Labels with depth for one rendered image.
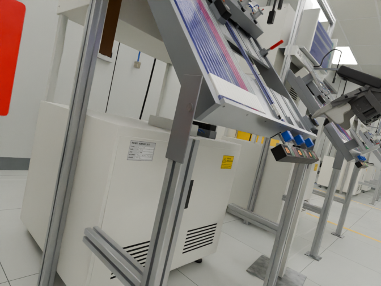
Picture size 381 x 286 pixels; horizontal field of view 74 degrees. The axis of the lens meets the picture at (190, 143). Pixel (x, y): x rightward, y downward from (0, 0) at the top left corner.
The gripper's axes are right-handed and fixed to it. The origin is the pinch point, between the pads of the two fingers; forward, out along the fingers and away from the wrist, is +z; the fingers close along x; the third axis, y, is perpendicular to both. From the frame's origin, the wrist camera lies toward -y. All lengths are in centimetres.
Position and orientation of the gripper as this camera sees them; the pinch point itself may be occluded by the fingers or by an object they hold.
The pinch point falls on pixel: (317, 119)
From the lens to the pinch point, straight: 81.8
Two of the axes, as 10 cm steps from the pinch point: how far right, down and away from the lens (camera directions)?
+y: 3.2, 8.7, -3.8
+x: 6.5, 0.9, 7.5
